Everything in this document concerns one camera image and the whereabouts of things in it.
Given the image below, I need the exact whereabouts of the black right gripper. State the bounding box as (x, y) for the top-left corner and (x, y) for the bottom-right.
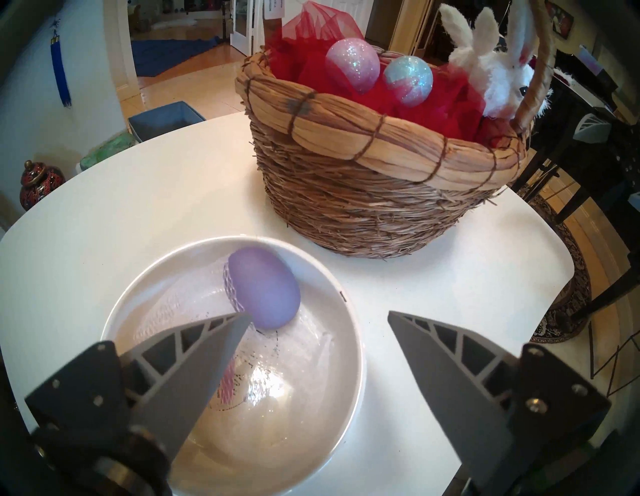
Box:
(572, 112), (640, 211)

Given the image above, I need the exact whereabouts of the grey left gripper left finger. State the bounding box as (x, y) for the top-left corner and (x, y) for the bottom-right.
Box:
(24, 312), (253, 466)

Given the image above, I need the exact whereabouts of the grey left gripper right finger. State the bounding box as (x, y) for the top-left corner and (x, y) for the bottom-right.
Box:
(387, 310), (613, 485)

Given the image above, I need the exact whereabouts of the blue glitter easter egg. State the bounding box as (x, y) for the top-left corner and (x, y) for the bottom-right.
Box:
(383, 55), (434, 108)

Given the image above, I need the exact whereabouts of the pink glitter easter egg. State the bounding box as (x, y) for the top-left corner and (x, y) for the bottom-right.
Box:
(325, 38), (381, 95)

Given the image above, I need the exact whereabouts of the matte purple easter egg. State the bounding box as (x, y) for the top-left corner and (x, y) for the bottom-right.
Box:
(227, 246), (302, 331)

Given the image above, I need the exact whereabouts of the black grand piano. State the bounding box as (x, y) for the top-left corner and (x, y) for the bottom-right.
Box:
(525, 30), (640, 321)

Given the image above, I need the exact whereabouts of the pink printed box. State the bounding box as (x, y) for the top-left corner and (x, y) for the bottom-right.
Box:
(577, 45), (618, 76)

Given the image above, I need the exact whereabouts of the white bowl with black base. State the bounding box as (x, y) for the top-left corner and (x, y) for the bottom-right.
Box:
(100, 236), (367, 492)

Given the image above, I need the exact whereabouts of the large white plush bunny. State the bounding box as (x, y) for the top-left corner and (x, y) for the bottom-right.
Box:
(480, 0), (553, 118)

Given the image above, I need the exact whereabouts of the round oriental rug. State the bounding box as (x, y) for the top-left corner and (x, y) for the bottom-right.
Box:
(515, 185), (593, 344)

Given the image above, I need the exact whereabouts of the red and black framed picture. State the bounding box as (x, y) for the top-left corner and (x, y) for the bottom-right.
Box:
(544, 0), (576, 41)

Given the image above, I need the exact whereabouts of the small white plush bunny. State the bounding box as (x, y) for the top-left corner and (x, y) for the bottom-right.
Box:
(439, 4), (501, 66)

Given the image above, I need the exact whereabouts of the red cloisonne ginger jar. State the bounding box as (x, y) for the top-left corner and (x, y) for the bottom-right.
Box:
(20, 160), (67, 212)

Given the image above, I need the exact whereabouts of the green jade stone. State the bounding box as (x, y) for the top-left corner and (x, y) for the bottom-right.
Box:
(80, 131), (138, 171)

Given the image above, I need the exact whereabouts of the blue storage box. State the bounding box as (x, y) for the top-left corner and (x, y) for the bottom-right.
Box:
(127, 101), (207, 145)

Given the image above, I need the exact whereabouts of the red tulle fabric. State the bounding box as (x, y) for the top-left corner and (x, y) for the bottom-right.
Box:
(267, 0), (521, 148)

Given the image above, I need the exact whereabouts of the blue floor rug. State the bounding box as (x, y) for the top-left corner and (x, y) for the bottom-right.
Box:
(131, 36), (223, 78)

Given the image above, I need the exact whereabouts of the white french door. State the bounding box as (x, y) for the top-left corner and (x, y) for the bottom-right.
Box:
(230, 0), (266, 57)

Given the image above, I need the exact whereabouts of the wicker basket with handle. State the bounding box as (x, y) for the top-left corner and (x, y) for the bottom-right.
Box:
(235, 0), (557, 260)

